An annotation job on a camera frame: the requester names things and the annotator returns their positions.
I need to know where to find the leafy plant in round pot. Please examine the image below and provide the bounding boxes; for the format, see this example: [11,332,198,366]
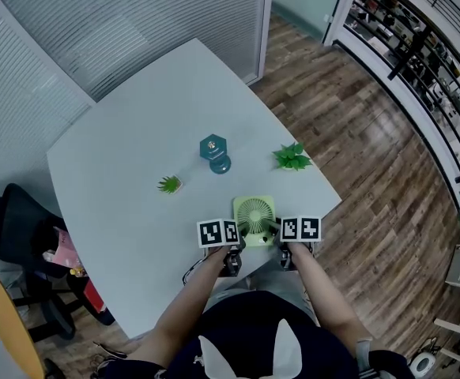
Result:
[271,141,314,172]

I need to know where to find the round wooden table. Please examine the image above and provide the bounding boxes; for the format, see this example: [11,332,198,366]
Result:
[0,272,46,379]

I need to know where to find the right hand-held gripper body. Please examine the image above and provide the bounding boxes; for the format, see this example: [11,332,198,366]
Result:
[278,215,322,271]

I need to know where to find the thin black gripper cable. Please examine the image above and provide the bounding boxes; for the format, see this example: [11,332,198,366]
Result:
[182,256,209,288]

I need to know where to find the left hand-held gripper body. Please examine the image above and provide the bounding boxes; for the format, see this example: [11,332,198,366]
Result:
[196,218,244,279]

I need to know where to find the small white round device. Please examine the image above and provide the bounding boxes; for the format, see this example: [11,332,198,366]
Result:
[409,349,439,379]

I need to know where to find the person's right forearm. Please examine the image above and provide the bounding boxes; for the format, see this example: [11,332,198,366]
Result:
[286,242,374,355]

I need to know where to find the grey trousers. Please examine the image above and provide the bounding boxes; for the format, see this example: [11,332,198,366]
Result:
[205,261,319,324]

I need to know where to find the green small desk fan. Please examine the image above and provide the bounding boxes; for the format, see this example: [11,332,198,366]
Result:
[232,195,276,249]

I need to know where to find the dark shirt with white print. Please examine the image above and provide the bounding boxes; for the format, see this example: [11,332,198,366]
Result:
[94,289,413,379]

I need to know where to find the black metal railing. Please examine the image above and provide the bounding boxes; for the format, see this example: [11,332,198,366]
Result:
[331,0,460,197]

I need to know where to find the black office chair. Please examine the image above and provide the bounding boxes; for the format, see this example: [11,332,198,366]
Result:
[0,182,117,341]

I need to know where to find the teal lantern table lamp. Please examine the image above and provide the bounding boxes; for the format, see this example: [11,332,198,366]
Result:
[198,133,233,176]

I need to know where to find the white wrist band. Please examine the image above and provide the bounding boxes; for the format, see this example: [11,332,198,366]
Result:
[355,337,374,379]

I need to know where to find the pink bag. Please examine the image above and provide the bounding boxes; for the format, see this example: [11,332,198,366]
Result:
[41,227,79,270]

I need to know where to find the spiky plant in square pot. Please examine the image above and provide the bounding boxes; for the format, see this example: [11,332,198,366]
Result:
[156,174,185,196]

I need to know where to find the person's left forearm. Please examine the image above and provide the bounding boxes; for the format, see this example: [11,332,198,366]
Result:
[128,246,232,367]

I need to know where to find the red book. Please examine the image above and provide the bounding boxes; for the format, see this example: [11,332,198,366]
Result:
[81,278,109,316]

